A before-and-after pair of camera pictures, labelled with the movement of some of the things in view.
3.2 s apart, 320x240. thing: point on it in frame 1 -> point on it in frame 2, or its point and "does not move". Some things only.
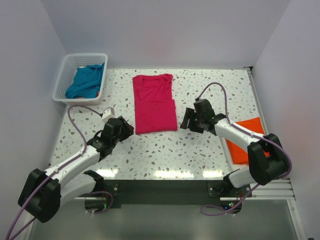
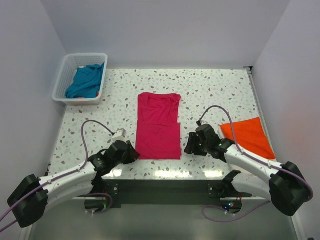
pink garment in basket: x=97 y=95 does not move
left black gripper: x=127 y=129 -> x=132 y=154
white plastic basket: x=81 y=79 does not move
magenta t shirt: x=154 y=107 -> x=158 y=132
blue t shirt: x=87 y=82 does not move
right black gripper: x=189 y=114 -> x=191 y=147
